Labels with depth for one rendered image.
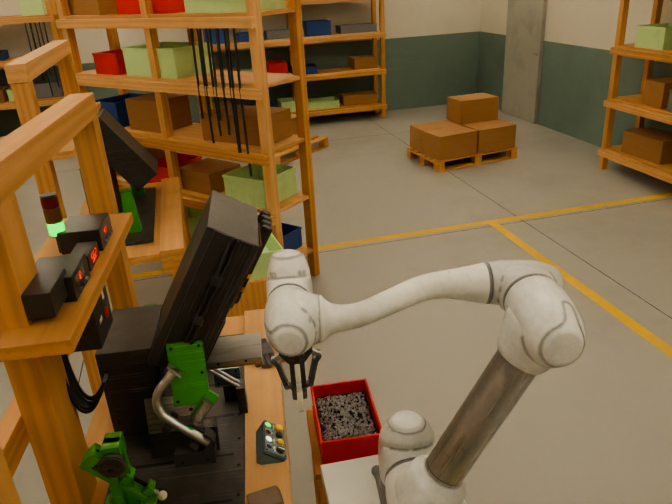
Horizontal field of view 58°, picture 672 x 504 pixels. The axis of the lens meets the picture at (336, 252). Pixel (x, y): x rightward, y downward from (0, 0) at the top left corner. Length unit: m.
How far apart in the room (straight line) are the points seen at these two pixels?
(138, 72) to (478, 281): 4.21
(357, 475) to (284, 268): 0.84
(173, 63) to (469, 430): 3.98
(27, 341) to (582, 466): 2.68
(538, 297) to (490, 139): 6.81
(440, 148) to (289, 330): 6.59
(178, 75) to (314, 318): 3.86
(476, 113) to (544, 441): 5.58
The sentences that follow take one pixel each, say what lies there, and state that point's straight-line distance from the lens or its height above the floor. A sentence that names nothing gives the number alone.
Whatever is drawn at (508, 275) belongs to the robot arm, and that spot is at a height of 1.65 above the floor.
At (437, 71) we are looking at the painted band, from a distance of 11.75.
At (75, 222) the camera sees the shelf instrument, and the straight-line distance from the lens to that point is 2.17.
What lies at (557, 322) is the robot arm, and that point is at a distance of 1.32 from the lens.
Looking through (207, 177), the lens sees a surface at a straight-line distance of 5.05.
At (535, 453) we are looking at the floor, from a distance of 3.48.
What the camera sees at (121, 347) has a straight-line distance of 2.12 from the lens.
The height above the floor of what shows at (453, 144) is 0.32.
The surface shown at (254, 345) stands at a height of 1.13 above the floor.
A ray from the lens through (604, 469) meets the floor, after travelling 3.48.
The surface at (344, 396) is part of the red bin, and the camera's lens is 2.33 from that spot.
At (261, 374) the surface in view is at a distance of 2.45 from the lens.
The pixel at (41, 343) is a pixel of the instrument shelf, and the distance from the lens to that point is 1.64.
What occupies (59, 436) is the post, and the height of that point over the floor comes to 1.19.
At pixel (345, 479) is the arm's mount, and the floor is 0.90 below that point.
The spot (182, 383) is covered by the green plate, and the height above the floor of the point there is 1.14.
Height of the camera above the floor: 2.30
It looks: 24 degrees down
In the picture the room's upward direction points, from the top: 3 degrees counter-clockwise
